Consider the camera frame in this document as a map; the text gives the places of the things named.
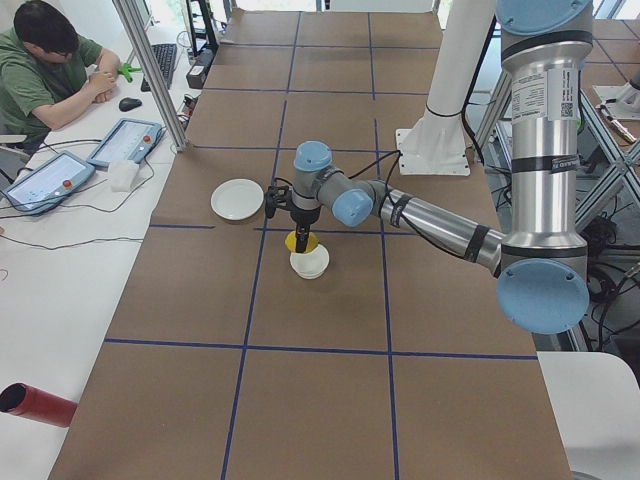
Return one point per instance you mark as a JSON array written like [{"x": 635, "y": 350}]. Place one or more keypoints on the blue teach pendant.
[
  {"x": 47, "y": 186},
  {"x": 128, "y": 140}
]

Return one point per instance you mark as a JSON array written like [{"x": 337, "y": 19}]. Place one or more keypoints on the white plate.
[{"x": 237, "y": 199}]

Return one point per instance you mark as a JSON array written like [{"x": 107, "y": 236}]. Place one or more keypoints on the black keyboard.
[{"x": 166, "y": 56}]

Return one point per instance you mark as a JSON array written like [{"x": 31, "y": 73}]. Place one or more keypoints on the far blue teach pendant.
[{"x": 128, "y": 140}]

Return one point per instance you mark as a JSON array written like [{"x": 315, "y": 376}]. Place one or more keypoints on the brown paper table cover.
[{"x": 221, "y": 363}]

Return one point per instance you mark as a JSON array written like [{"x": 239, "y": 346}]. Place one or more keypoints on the aluminium frame post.
[{"x": 135, "y": 30}]

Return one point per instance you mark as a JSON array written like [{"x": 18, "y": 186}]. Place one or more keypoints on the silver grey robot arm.
[{"x": 540, "y": 264}]

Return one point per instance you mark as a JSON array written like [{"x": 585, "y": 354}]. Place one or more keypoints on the yellow lemon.
[{"x": 295, "y": 246}]

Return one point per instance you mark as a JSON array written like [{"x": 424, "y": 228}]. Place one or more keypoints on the black computer mouse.
[{"x": 127, "y": 104}]

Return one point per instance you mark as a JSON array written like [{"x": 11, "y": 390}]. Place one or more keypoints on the red cylinder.
[{"x": 29, "y": 402}]

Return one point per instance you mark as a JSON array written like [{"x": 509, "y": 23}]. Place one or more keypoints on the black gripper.
[{"x": 304, "y": 216}]

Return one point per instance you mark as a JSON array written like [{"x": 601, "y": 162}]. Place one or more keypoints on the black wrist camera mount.
[{"x": 277, "y": 197}]

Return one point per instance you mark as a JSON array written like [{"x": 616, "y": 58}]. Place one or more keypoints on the near blue teach pendant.
[{"x": 47, "y": 186}]

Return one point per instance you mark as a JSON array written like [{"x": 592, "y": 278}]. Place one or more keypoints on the black box with label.
[{"x": 197, "y": 75}]

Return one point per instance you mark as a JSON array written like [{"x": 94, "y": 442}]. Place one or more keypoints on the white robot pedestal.
[{"x": 435, "y": 145}]

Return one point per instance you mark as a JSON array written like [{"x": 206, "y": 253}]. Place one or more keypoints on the person in green shirt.
[{"x": 50, "y": 75}]

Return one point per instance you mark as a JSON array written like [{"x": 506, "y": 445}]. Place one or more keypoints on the green plastic tool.
[{"x": 127, "y": 71}]

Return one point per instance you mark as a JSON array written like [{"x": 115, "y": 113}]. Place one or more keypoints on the white bowl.
[{"x": 310, "y": 265}]

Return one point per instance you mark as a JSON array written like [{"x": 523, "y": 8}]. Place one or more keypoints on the white small box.
[{"x": 121, "y": 175}]

